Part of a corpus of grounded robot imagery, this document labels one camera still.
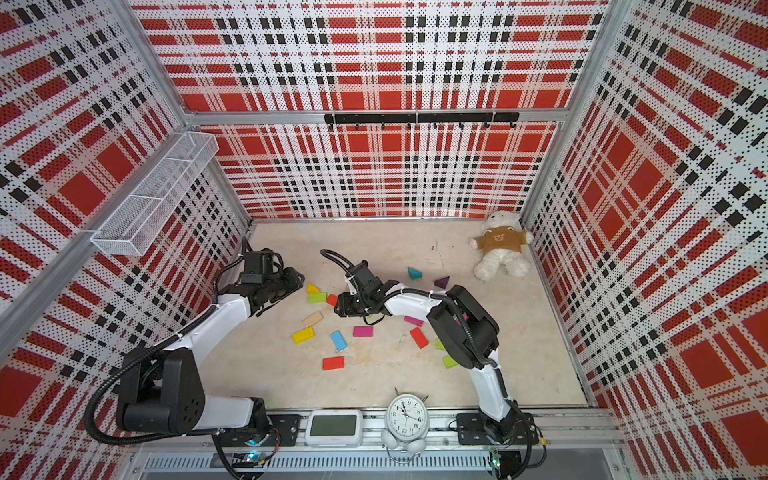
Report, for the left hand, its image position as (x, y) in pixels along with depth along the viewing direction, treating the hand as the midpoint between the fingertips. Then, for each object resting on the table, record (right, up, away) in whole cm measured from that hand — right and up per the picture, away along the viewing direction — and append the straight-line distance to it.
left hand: (306, 278), depth 90 cm
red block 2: (+35, -18, -1) cm, 39 cm away
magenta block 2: (+33, -14, +3) cm, 36 cm away
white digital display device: (+14, -34, -20) cm, 42 cm away
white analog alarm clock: (+31, -33, -18) cm, 49 cm away
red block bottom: (+9, -24, -6) cm, 26 cm away
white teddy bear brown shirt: (+65, +12, +14) cm, 68 cm away
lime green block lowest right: (+43, -23, -7) cm, 49 cm away
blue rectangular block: (+10, -19, 0) cm, 22 cm away
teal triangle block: (+34, 0, +14) cm, 37 cm away
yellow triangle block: (-1, -5, +10) cm, 11 cm away
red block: (+6, -8, +8) cm, 13 cm away
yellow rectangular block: (-1, -18, 0) cm, 18 cm away
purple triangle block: (+44, -3, +12) cm, 45 cm away
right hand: (+12, -9, 0) cm, 15 cm away
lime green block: (+1, -8, +8) cm, 11 cm away
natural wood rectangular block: (+1, -13, +3) cm, 14 cm away
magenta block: (+18, -16, 0) cm, 24 cm away
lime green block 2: (+36, -9, -36) cm, 52 cm away
